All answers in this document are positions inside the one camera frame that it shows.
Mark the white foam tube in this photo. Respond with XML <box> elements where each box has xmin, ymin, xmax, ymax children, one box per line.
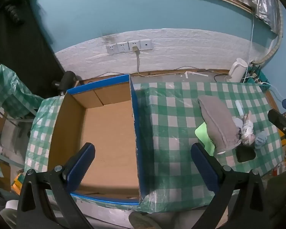
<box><xmin>235</xmin><ymin>100</ymin><xmax>245</xmax><ymax>117</ymax></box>

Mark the corrugated beige hose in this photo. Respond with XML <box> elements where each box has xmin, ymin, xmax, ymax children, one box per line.
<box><xmin>251</xmin><ymin>2</ymin><xmax>284</xmax><ymax>65</ymax></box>

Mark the black cloth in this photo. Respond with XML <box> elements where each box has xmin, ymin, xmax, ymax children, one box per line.
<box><xmin>0</xmin><ymin>0</ymin><xmax>67</xmax><ymax>93</ymax></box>
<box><xmin>236</xmin><ymin>145</ymin><xmax>256</xmax><ymax>163</ymax></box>

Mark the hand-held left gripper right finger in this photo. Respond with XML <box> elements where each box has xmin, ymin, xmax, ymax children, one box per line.
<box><xmin>191</xmin><ymin>143</ymin><xmax>272</xmax><ymax>229</ymax></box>

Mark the light green cloth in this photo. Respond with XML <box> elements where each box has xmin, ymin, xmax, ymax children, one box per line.
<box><xmin>195</xmin><ymin>122</ymin><xmax>216</xmax><ymax>156</ymax></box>

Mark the light blue cloth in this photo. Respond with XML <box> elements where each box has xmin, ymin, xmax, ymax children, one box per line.
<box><xmin>255</xmin><ymin>132</ymin><xmax>268</xmax><ymax>149</ymax></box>

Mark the thin white cable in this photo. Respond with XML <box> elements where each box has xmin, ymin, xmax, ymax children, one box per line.
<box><xmin>243</xmin><ymin>10</ymin><xmax>254</xmax><ymax>81</ymax></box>

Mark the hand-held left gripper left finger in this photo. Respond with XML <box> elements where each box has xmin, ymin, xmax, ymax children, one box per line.
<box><xmin>17</xmin><ymin>143</ymin><xmax>96</xmax><ymax>229</ymax></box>

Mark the silver foil sheet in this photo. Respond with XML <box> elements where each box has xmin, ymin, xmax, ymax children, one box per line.
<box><xmin>234</xmin><ymin>0</ymin><xmax>280</xmax><ymax>32</ymax></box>

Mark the grey cloth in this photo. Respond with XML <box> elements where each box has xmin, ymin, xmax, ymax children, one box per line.
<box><xmin>198</xmin><ymin>95</ymin><xmax>242</xmax><ymax>154</ymax></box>

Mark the white plastic strip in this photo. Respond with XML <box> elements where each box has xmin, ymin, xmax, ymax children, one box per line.
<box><xmin>185</xmin><ymin>71</ymin><xmax>208</xmax><ymax>79</ymax></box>

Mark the green checked plastic sheet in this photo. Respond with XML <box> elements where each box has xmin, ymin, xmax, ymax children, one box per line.
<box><xmin>0</xmin><ymin>64</ymin><xmax>44</xmax><ymax>177</ymax></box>

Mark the patterned white cloth bundle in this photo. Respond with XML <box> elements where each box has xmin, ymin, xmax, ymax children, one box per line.
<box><xmin>234</xmin><ymin>112</ymin><xmax>256</xmax><ymax>146</ymax></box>

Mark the green checked tablecloth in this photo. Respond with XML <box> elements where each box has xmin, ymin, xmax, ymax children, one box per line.
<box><xmin>25</xmin><ymin>81</ymin><xmax>285</xmax><ymax>214</ymax></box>

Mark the white electric kettle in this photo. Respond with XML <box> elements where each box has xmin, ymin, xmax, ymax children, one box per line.
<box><xmin>227</xmin><ymin>58</ymin><xmax>248</xmax><ymax>83</ymax></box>

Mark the teal plastic basket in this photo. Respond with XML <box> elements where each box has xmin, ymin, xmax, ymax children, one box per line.
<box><xmin>247</xmin><ymin>63</ymin><xmax>271</xmax><ymax>92</ymax></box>

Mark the grey plug with cable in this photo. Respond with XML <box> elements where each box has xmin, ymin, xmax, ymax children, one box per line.
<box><xmin>132</xmin><ymin>46</ymin><xmax>142</xmax><ymax>76</ymax></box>

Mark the black hanging cloth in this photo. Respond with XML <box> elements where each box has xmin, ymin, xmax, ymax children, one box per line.
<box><xmin>0</xmin><ymin>0</ymin><xmax>67</xmax><ymax>93</ymax></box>

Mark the blue-edged cardboard box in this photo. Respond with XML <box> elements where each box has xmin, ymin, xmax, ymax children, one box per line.
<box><xmin>48</xmin><ymin>74</ymin><xmax>149</xmax><ymax>206</ymax></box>

